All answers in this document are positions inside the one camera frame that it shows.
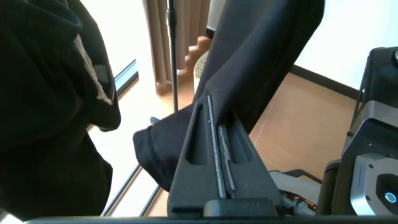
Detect black garment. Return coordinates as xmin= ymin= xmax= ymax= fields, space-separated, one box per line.
xmin=132 ymin=0 xmax=326 ymax=192

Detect brown curtain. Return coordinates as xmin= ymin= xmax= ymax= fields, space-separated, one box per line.
xmin=145 ymin=0 xmax=212 ymax=96

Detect black shorts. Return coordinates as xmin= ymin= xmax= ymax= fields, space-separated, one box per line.
xmin=0 ymin=0 xmax=122 ymax=222

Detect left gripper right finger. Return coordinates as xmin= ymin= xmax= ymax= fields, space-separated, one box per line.
xmin=216 ymin=112 xmax=283 ymax=216

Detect white laundry basket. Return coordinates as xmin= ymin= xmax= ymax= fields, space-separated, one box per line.
xmin=193 ymin=49 xmax=210 ymax=95

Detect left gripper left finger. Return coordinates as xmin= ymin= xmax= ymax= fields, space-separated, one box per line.
xmin=167 ymin=94 xmax=227 ymax=218

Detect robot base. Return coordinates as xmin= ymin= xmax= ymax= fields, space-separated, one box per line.
xmin=269 ymin=46 xmax=398 ymax=217

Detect black clothes rack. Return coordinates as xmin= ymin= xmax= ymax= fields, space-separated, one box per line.
xmin=101 ymin=0 xmax=180 ymax=217

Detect window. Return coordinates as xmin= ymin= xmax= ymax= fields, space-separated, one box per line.
xmin=79 ymin=0 xmax=150 ymax=100

